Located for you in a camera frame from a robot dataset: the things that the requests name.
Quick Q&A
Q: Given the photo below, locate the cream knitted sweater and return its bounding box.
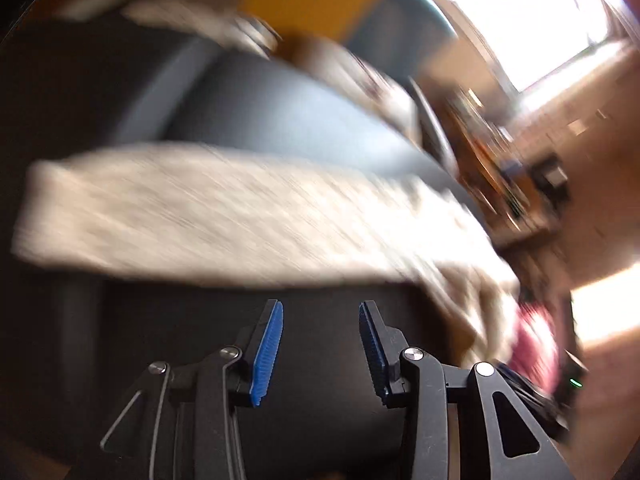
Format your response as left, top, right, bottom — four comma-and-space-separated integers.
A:
12, 142, 520, 366

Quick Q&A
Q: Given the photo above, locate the pink floral clothing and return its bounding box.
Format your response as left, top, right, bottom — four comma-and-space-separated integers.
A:
508, 302, 559, 394

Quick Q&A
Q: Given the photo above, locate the wooden side table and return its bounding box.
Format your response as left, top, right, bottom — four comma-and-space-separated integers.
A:
442, 90, 570, 250

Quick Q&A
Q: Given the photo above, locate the grey yellow blue armchair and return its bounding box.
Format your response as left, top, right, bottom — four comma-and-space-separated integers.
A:
54, 0, 461, 162

